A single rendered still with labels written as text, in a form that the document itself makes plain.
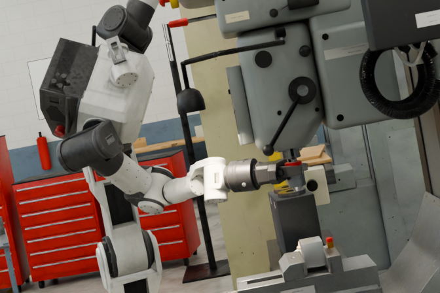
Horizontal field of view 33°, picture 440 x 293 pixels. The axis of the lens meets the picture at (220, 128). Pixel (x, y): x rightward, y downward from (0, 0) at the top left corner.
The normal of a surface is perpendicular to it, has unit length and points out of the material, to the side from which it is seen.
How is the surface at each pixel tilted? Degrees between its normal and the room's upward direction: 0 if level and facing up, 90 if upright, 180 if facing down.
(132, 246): 81
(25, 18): 90
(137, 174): 93
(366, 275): 90
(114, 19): 63
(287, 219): 90
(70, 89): 58
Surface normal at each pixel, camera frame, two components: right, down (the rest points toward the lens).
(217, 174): -0.40, -0.25
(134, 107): 0.81, -0.20
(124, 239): 0.29, -0.15
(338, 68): -0.03, 0.06
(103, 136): 0.87, -0.34
